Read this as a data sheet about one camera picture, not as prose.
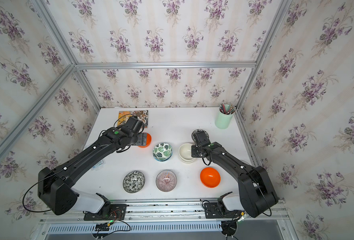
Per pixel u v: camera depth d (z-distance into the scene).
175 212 0.75
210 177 0.82
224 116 0.98
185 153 0.91
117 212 0.73
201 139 0.68
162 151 0.93
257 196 0.41
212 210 0.73
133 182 0.82
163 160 0.86
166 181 0.82
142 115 1.14
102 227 0.71
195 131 1.00
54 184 0.39
